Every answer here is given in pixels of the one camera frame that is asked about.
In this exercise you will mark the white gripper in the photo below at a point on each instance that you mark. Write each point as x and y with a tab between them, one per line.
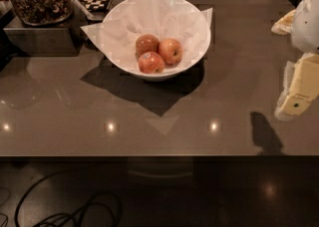
306	22

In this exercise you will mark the white bowl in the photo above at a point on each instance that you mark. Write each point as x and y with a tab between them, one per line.
119	55

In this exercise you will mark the red apple front with sticker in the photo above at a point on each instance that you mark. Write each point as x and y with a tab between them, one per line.
151	63

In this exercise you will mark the white paper liner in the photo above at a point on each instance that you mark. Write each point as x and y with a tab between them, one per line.
156	15

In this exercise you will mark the black white marker tag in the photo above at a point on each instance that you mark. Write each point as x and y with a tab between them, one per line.
96	5

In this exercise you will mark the dark grey box stand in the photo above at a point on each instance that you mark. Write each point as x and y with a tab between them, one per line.
60	40

